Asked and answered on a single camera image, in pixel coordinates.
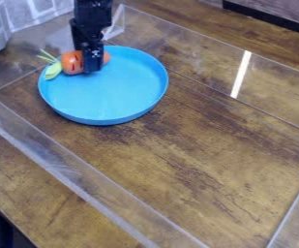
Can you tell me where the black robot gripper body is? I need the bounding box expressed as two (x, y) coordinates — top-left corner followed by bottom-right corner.
(68, 0), (112, 43)

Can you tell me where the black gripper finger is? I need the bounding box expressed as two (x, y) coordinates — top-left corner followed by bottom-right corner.
(71, 27), (83, 50)
(80, 42), (104, 74)

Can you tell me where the orange toy carrot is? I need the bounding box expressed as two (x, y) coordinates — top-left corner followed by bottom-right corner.
(36, 47), (112, 80)

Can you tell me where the blue round tray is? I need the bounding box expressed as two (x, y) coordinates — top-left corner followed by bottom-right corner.
(38, 46), (168, 126)

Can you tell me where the white grid curtain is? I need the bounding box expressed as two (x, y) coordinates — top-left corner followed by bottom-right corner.
(0, 0), (74, 50)

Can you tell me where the clear acrylic enclosure wall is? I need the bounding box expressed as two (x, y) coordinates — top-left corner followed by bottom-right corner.
(0, 0), (299, 248)

